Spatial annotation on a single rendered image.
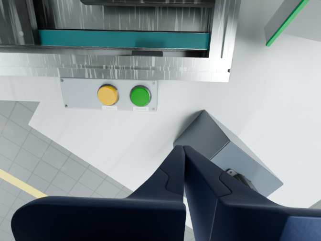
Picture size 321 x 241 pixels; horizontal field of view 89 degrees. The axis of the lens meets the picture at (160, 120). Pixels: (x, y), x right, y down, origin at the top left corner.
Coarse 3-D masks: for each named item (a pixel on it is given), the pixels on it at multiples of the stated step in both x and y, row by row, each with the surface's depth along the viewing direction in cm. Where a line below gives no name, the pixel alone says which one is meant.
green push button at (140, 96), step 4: (136, 88) 34; (140, 88) 33; (144, 88) 34; (132, 92) 34; (136, 92) 34; (140, 92) 34; (144, 92) 34; (148, 92) 34; (132, 96) 34; (136, 96) 34; (140, 96) 34; (144, 96) 34; (148, 96) 34; (132, 100) 34; (136, 100) 34; (140, 100) 34; (144, 100) 34; (148, 100) 34; (136, 104) 35; (140, 104) 35; (144, 104) 35
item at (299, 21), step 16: (288, 0) 23; (304, 0) 20; (320, 0) 23; (272, 16) 26; (288, 16) 22; (304, 16) 25; (320, 16) 25; (272, 32) 25; (288, 32) 27; (304, 32) 27; (320, 32) 27
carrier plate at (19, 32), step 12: (0, 0) 29; (12, 0) 29; (24, 0) 29; (0, 12) 30; (12, 12) 30; (24, 12) 30; (0, 24) 31; (12, 24) 31; (24, 24) 31; (36, 24) 32; (0, 36) 31; (12, 36) 31; (24, 36) 31; (36, 36) 32
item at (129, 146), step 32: (64, 128) 50; (96, 128) 49; (128, 128) 49; (160, 128) 48; (256, 128) 47; (288, 128) 47; (320, 128) 47; (96, 160) 53; (128, 160) 52; (160, 160) 52; (288, 160) 50; (320, 160) 50; (288, 192) 54; (320, 192) 54
